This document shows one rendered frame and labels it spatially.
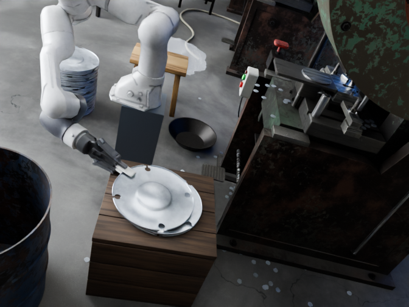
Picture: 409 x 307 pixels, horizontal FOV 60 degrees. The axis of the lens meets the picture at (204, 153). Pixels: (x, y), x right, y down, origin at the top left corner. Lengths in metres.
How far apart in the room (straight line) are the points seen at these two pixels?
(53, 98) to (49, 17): 0.31
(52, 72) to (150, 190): 0.53
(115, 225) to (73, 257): 0.39
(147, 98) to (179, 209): 0.50
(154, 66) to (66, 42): 0.33
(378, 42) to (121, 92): 0.99
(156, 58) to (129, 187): 0.51
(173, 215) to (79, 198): 0.62
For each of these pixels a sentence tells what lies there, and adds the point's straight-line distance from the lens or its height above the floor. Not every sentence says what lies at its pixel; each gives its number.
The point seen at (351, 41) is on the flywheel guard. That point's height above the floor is 1.07.
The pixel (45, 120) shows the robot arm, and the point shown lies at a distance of 1.42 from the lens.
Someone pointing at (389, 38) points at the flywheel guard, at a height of 1.10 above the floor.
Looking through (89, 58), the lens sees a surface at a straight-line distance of 2.16.
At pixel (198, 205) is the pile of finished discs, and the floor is 0.36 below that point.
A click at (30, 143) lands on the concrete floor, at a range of 2.00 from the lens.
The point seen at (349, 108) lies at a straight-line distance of 1.44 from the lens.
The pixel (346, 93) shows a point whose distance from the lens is 1.49.
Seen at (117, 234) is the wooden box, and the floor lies 0.35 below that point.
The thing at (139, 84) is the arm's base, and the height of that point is 0.55.
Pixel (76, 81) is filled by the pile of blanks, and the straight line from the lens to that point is 2.05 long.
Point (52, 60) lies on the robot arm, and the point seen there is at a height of 0.65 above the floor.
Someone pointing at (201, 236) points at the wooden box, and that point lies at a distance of 1.23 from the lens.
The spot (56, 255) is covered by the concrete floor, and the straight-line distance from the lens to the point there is 1.55.
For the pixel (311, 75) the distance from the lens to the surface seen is 1.49.
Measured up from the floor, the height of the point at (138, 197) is 0.38.
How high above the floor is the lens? 1.30
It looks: 38 degrees down
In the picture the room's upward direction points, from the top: 20 degrees clockwise
